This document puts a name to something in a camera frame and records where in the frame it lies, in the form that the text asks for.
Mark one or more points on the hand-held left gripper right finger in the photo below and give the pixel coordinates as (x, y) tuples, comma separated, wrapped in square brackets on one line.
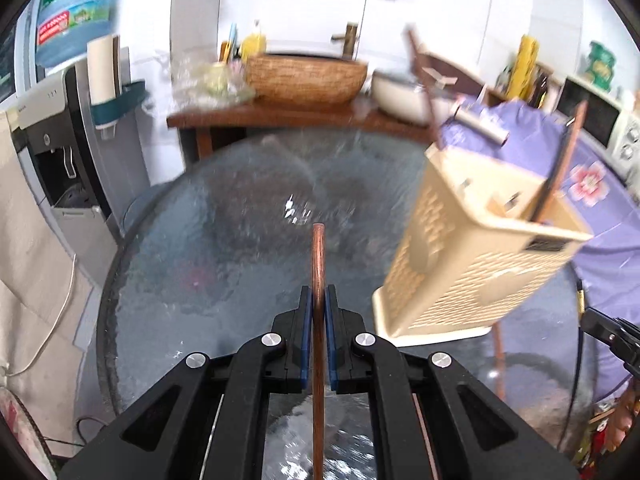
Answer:
[(331, 340)]

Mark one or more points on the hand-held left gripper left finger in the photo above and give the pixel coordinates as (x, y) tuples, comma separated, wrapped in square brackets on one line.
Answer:
[(306, 340)]

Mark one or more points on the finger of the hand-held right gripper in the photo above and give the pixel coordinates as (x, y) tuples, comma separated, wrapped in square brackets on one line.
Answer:
[(610, 334)]

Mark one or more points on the brown wooden chopstick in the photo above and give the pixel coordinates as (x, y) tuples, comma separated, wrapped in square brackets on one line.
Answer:
[(567, 155), (499, 365), (425, 90), (318, 260)]

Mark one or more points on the beige perforated utensil holder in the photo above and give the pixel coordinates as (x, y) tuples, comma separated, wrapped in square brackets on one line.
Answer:
[(465, 270)]

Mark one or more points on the purple floral cloth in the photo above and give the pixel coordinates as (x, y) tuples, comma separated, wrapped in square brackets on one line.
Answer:
[(610, 240)]

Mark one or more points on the round glass table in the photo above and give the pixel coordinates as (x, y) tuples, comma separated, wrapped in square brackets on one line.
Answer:
[(200, 260)]

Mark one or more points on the white microwave oven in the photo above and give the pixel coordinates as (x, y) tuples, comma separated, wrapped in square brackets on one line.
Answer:
[(600, 115)]

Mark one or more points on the wooden counter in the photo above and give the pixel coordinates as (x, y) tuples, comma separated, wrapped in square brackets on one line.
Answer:
[(300, 117)]

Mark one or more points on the white paper roll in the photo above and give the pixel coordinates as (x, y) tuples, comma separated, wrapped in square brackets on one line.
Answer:
[(480, 125)]

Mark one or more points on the brown glass bottle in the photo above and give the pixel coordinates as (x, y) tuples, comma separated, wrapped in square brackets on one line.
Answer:
[(543, 91)]

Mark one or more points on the woven basket sink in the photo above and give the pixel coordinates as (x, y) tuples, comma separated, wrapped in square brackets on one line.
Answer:
[(305, 80)]

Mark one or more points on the green instant noodle cups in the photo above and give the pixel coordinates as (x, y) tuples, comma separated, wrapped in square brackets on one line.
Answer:
[(601, 66)]

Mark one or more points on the clear plastic bag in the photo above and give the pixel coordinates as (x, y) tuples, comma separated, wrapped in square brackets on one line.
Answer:
[(210, 80)]

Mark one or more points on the yellow wrap roll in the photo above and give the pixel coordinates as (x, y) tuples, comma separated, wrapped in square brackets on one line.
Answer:
[(525, 70)]

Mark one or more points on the beige cloth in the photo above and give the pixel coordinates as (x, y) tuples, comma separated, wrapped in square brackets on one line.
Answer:
[(35, 240)]

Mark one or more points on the yellow soap dispenser bottle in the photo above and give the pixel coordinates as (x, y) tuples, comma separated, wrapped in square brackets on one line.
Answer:
[(254, 45)]

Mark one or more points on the teal cup holder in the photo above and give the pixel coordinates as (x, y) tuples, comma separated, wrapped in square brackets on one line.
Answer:
[(120, 105)]

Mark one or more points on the round cushioned stool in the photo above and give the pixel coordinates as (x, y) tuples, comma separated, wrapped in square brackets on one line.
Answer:
[(20, 430)]

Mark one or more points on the bronze faucet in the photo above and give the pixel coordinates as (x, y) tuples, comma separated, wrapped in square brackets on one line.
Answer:
[(349, 40)]

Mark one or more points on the grey water dispenser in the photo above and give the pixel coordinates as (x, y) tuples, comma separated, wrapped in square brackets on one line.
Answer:
[(45, 110)]

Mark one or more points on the blue water jug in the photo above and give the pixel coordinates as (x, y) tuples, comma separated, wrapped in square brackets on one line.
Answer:
[(75, 15)]

